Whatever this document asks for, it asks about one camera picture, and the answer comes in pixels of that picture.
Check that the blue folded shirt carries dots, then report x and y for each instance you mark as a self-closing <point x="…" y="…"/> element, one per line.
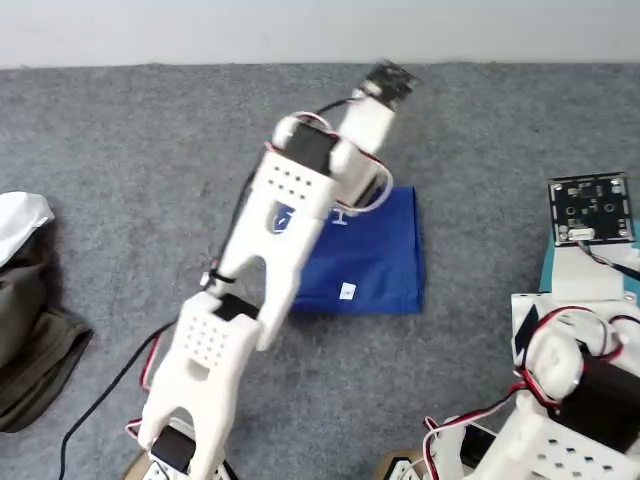
<point x="370" y="260"/>

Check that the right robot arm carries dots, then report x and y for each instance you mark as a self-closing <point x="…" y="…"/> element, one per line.
<point x="560" y="400"/>

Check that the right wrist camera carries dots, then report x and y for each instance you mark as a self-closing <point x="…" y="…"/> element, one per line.
<point x="590" y="207"/>

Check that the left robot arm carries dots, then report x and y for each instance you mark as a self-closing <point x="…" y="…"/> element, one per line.
<point x="280" y="215"/>

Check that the white shirt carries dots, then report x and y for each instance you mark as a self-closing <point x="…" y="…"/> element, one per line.
<point x="20" y="220"/>

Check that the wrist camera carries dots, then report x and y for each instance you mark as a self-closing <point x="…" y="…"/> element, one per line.
<point x="590" y="207"/>
<point x="390" y="82"/>

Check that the olive green shirt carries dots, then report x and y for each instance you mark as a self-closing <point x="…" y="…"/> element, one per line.
<point x="35" y="340"/>

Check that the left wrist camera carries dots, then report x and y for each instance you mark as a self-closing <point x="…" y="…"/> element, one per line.
<point x="390" y="82"/>

